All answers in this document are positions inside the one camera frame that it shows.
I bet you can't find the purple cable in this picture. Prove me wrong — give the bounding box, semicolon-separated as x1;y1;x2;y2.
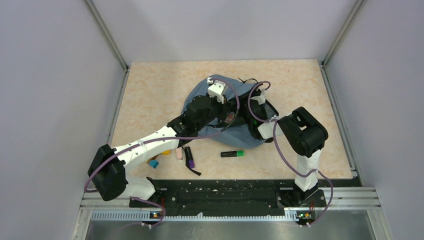
247;81;334;228
83;78;241;229

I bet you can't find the aluminium frame rail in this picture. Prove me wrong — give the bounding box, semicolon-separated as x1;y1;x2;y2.
71;179;393;240

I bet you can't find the pink eraser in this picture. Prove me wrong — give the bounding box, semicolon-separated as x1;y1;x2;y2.
175;147;184;161

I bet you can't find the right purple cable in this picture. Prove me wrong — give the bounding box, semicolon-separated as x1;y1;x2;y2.
247;81;334;228

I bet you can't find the purple highlighter pen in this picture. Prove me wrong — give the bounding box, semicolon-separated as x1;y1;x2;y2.
184;146;195;169

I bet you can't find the blue small block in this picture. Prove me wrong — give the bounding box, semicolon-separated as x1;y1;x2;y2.
148;159;159;169

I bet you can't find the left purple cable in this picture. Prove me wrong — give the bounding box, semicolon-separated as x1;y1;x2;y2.
83;78;241;229

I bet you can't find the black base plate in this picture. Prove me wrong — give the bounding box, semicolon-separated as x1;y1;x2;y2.
97;178;362;218

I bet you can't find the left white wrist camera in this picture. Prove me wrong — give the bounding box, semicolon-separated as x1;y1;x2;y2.
206;77;227;104

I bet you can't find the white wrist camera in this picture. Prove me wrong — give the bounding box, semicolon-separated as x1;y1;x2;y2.
250;91;267;105
206;77;227;104

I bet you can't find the green highlighter pen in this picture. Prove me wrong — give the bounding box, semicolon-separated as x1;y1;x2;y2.
220;150;245;158

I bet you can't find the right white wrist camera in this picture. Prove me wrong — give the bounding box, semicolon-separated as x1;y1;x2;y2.
250;91;267;105

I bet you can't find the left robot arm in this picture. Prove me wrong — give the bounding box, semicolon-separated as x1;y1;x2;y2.
87;94;240;202

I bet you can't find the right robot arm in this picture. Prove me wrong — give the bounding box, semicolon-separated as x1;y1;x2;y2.
242;99;329;206

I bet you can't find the blue student backpack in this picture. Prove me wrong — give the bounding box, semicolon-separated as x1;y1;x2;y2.
181;74;279;149

